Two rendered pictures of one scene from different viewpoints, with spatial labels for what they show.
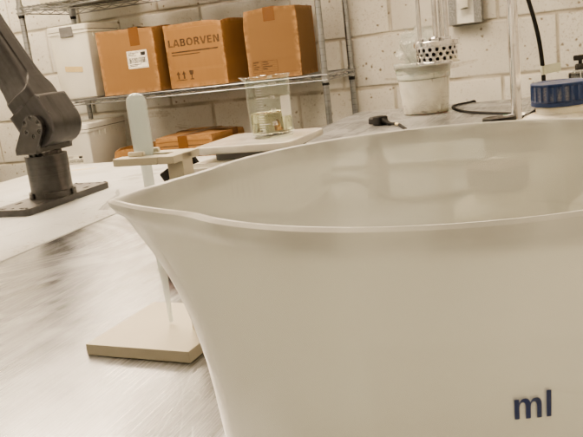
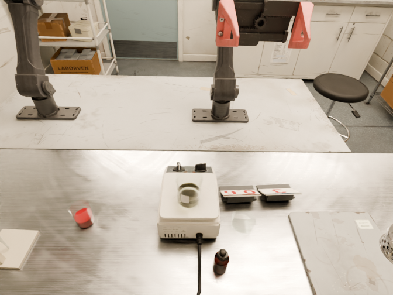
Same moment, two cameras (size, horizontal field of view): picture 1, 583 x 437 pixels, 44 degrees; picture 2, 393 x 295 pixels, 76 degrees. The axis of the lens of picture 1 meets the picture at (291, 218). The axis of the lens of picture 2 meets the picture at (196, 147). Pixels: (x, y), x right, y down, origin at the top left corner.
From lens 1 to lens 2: 0.84 m
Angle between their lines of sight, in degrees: 63
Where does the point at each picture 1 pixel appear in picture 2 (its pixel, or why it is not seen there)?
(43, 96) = (219, 79)
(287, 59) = not seen: outside the picture
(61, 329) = (33, 209)
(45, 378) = not seen: outside the picture
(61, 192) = (216, 117)
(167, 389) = not seen: outside the picture
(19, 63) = (221, 58)
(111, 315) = (41, 219)
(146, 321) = (16, 237)
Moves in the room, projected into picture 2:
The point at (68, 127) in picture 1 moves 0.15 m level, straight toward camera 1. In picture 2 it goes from (224, 97) to (186, 113)
